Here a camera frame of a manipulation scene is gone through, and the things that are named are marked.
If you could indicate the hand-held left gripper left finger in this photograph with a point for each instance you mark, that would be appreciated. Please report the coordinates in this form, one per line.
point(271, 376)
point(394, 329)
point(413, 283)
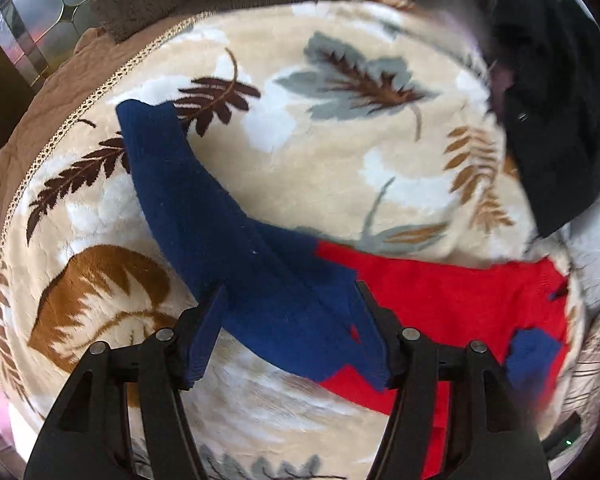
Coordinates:
point(207, 332)

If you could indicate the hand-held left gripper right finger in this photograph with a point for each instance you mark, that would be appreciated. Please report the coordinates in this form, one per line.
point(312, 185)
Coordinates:
point(372, 337)

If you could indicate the red and blue knit sweater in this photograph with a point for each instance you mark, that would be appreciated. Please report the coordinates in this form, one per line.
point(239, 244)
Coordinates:
point(260, 270)

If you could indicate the leaf print plush blanket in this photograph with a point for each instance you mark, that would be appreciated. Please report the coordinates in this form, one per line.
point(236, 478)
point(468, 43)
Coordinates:
point(330, 160)

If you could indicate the brown quilted bed cover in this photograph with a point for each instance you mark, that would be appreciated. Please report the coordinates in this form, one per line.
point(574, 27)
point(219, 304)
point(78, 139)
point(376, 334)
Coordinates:
point(40, 110)

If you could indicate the black cloth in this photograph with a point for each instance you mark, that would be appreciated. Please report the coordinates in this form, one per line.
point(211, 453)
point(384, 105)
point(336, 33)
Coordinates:
point(555, 110)

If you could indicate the leaded glass window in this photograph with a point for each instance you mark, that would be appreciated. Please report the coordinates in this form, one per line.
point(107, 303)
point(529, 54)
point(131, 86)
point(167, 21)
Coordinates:
point(40, 10)

